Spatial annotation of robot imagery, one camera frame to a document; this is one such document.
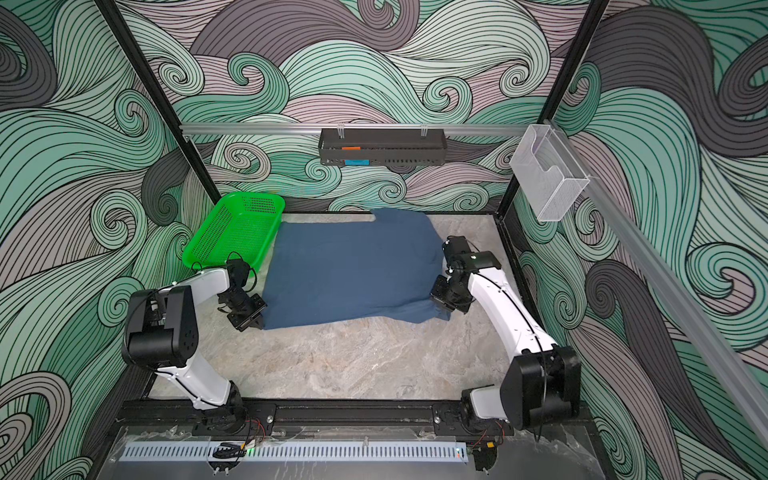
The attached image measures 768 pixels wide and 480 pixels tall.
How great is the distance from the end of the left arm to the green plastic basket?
177mm

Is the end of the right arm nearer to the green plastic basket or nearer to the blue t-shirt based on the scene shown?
the blue t-shirt

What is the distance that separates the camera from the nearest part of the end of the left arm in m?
0.77

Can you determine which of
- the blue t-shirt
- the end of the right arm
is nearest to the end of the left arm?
the blue t-shirt

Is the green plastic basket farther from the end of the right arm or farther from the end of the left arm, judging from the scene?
the end of the right arm

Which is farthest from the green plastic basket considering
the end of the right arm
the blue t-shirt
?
the end of the right arm

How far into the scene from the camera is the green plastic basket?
3.37 feet

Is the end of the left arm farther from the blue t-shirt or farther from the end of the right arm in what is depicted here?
the end of the right arm
